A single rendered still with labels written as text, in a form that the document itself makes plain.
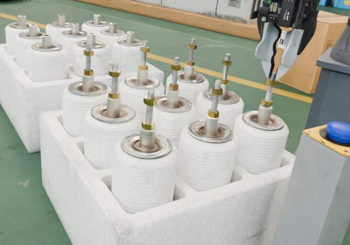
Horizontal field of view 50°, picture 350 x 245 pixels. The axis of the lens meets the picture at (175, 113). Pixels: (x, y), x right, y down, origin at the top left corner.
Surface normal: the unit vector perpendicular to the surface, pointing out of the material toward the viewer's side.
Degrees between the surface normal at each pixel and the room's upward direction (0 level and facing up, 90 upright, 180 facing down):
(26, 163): 0
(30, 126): 90
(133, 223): 0
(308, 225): 90
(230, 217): 90
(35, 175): 0
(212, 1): 90
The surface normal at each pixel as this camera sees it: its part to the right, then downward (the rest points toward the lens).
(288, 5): -0.54, 0.29
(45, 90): 0.56, 0.40
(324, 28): -0.80, 0.17
